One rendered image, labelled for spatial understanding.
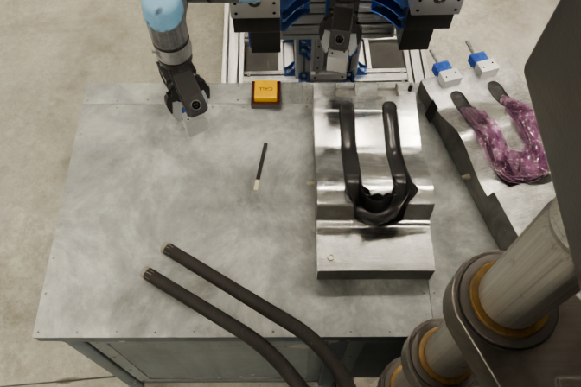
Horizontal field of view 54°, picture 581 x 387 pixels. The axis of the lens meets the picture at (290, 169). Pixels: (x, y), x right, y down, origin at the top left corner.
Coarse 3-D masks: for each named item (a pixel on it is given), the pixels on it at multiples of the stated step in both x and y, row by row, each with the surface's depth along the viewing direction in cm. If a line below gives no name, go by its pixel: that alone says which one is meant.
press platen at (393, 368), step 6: (396, 360) 100; (390, 366) 99; (396, 366) 99; (384, 372) 99; (390, 372) 99; (396, 372) 98; (384, 378) 98; (390, 378) 98; (378, 384) 101; (384, 384) 98; (390, 384) 97
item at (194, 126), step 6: (186, 114) 135; (204, 114) 136; (186, 120) 135; (192, 120) 135; (198, 120) 135; (204, 120) 136; (186, 126) 135; (192, 126) 135; (198, 126) 137; (204, 126) 138; (192, 132) 137; (198, 132) 139
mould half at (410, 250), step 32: (320, 96) 146; (384, 96) 146; (320, 128) 142; (416, 128) 142; (320, 160) 136; (384, 160) 136; (416, 160) 136; (320, 192) 128; (384, 192) 128; (320, 224) 132; (352, 224) 132; (416, 224) 132; (320, 256) 128; (352, 256) 128; (384, 256) 128; (416, 256) 128
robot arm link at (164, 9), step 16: (144, 0) 106; (160, 0) 106; (176, 0) 106; (144, 16) 108; (160, 16) 106; (176, 16) 107; (160, 32) 109; (176, 32) 110; (160, 48) 114; (176, 48) 114
